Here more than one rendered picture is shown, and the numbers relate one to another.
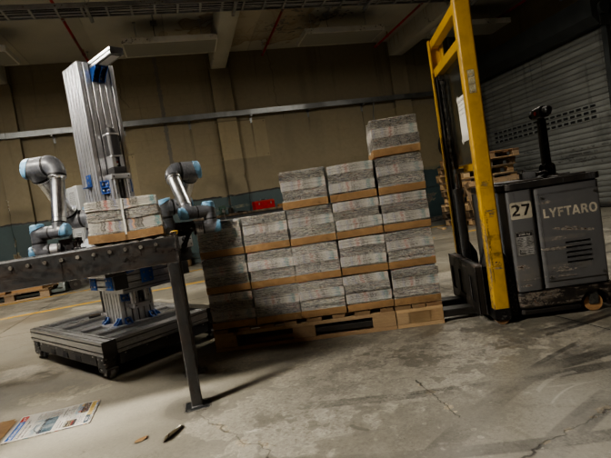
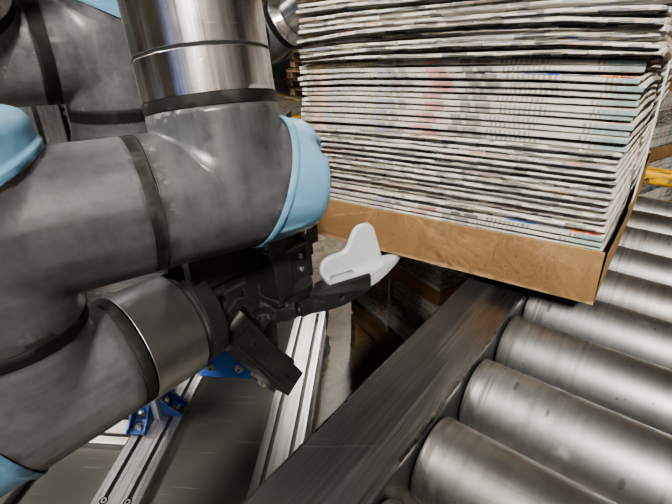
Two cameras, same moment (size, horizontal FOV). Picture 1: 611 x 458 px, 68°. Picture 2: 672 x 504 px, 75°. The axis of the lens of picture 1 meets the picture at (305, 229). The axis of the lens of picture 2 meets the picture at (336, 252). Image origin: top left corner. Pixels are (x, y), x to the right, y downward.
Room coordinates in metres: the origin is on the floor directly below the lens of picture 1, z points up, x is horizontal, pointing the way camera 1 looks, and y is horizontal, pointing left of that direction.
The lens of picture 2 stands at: (2.29, 1.46, 1.00)
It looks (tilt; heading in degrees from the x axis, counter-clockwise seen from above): 27 degrees down; 322
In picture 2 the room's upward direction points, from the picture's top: straight up
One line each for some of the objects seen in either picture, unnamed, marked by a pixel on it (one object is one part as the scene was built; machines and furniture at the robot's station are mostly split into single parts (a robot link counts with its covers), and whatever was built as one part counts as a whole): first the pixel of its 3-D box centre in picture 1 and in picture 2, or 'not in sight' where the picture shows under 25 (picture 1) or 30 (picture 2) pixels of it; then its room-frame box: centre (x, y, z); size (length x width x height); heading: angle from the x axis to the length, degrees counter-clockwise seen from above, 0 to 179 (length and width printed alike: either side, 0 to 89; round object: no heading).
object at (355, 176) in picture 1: (350, 182); not in sight; (2.97, -0.34, 0.95); 0.38 x 0.29 x 0.23; 175
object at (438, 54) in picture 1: (451, 164); not in sight; (3.24, -1.09, 0.97); 0.09 x 0.09 x 1.75; 85
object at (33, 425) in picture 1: (55, 420); not in sight; (2.16, 1.34, 0.00); 0.37 x 0.28 x 0.01; 104
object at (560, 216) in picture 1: (535, 240); not in sight; (2.88, -1.43, 0.40); 0.69 x 0.55 x 0.80; 175
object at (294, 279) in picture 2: (71, 245); (245, 277); (2.58, 1.33, 0.82); 0.12 x 0.08 x 0.09; 104
